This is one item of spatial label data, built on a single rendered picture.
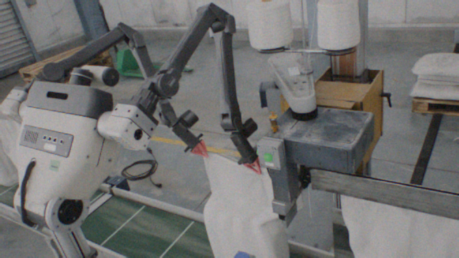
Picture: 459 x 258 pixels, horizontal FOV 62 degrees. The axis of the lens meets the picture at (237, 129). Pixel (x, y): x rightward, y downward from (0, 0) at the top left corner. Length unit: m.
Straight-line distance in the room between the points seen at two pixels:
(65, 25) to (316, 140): 8.86
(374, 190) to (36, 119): 1.19
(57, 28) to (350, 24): 8.66
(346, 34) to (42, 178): 1.09
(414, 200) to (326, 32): 0.62
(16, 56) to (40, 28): 0.85
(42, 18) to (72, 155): 8.24
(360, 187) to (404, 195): 0.14
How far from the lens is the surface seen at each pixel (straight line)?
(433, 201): 1.40
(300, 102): 1.28
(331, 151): 1.18
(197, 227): 2.41
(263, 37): 1.42
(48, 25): 9.53
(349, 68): 1.60
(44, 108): 1.48
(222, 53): 1.48
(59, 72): 1.72
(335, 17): 1.32
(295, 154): 1.24
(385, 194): 1.42
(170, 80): 1.27
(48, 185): 1.38
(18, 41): 9.11
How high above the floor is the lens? 1.95
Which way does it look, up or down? 28 degrees down
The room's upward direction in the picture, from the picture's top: 10 degrees counter-clockwise
